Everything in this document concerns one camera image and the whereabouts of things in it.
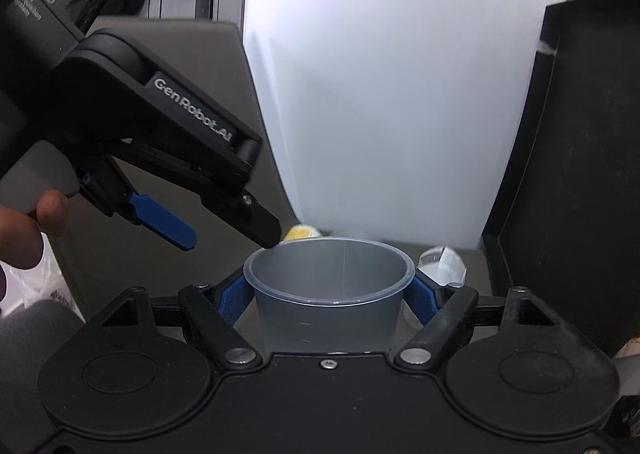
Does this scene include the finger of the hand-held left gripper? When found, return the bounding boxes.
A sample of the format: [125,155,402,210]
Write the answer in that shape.
[112,137,282,250]
[75,156,199,252]

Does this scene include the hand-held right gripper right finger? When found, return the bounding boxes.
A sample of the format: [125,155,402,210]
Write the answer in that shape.
[393,266,560,368]

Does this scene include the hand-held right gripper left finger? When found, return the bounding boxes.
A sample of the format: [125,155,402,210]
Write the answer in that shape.
[86,268,264,368]

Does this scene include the translucent plastic cup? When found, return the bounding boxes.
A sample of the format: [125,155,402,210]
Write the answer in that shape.
[243,237,416,354]

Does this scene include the person's left hand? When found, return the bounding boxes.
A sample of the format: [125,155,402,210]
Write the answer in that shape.
[0,189,71,271]

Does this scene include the clear plastic container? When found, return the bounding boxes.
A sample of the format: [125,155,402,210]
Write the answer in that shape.
[403,245,469,330]

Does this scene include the yellow round object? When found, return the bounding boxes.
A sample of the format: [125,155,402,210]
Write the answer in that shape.
[283,224,323,242]

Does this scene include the white plastic bag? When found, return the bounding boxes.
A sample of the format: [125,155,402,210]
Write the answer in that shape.
[0,233,85,321]

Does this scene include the black panel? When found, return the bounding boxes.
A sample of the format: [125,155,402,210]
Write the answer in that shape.
[481,0,640,356]

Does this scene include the white backdrop board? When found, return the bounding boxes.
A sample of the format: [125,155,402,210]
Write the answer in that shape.
[241,0,569,251]

